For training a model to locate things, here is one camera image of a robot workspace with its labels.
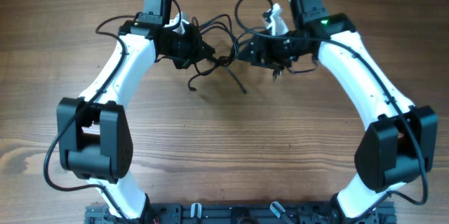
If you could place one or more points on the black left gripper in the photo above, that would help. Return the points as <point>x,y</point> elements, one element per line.
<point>199,49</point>

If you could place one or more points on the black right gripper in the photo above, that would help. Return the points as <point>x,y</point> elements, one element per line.
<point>264,50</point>

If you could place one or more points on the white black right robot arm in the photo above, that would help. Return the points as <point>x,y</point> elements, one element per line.
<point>399,140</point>

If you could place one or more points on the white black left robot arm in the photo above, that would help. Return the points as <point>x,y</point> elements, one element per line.
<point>93,137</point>

